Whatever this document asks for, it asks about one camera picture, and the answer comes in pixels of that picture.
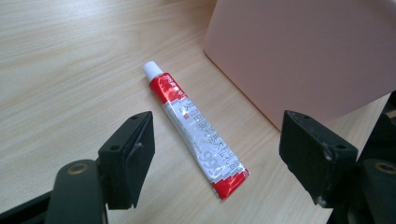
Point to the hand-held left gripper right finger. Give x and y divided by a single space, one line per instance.
314 158

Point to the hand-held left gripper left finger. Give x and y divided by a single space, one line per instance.
124 161

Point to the red and white ointment tube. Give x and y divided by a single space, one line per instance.
194 133

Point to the pink plastic box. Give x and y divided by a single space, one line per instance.
299 53

